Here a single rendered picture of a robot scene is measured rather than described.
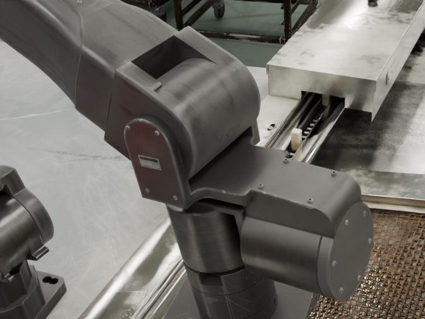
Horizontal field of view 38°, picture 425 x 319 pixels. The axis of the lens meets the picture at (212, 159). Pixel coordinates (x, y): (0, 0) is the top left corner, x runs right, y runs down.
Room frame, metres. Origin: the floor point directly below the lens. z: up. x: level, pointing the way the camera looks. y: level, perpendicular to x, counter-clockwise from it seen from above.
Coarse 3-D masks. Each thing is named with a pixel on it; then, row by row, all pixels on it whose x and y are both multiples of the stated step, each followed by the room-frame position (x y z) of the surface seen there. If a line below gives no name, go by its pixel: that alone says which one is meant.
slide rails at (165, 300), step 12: (312, 96) 0.91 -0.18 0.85; (336, 96) 0.90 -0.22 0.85; (300, 108) 0.88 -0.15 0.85; (312, 108) 0.87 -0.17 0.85; (300, 120) 0.84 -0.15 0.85; (324, 120) 0.83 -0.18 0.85; (288, 132) 0.81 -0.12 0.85; (312, 132) 0.80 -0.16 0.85; (276, 144) 0.78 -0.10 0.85; (288, 144) 0.78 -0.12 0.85; (300, 156) 0.74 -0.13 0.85; (180, 276) 0.52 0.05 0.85; (168, 288) 0.51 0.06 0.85; (168, 300) 0.49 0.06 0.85; (156, 312) 0.47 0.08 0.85
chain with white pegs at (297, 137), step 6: (324, 96) 0.90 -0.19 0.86; (330, 96) 0.90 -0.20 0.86; (324, 102) 0.90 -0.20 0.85; (324, 108) 0.89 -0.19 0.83; (318, 114) 0.87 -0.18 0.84; (312, 120) 0.85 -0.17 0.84; (306, 126) 0.83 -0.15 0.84; (312, 126) 0.84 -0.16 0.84; (294, 132) 0.78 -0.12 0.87; (300, 132) 0.78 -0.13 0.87; (306, 132) 0.82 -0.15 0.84; (294, 138) 0.77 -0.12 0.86; (300, 138) 0.78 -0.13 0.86; (294, 144) 0.77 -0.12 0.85; (300, 144) 0.78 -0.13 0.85; (294, 150) 0.77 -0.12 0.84
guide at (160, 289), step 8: (304, 96) 0.89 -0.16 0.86; (296, 112) 0.86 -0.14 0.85; (288, 120) 0.83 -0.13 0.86; (280, 128) 0.80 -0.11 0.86; (272, 136) 0.78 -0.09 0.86; (272, 144) 0.78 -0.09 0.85; (176, 264) 0.53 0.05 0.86; (176, 272) 0.53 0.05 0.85; (168, 280) 0.51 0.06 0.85; (160, 288) 0.50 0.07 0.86; (152, 296) 0.49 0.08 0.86; (144, 304) 0.47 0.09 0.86; (152, 304) 0.48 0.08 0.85; (144, 312) 0.47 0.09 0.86
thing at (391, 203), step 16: (384, 208) 0.54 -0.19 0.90; (400, 208) 0.54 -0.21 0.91; (416, 208) 0.53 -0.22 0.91; (384, 224) 0.52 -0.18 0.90; (400, 224) 0.51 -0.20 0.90; (400, 240) 0.49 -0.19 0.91; (416, 240) 0.48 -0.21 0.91; (400, 256) 0.46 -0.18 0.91; (368, 272) 0.45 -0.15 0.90; (400, 272) 0.44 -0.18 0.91; (416, 288) 0.41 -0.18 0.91; (336, 304) 0.41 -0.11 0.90; (368, 304) 0.40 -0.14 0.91; (416, 304) 0.39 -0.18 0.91
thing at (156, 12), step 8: (120, 0) 3.47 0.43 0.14; (128, 0) 3.43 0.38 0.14; (136, 0) 3.40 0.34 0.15; (144, 0) 3.39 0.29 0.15; (152, 0) 3.33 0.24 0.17; (160, 0) 3.37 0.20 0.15; (168, 0) 3.42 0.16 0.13; (152, 8) 3.33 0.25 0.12; (160, 8) 3.33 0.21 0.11; (160, 16) 3.34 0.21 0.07
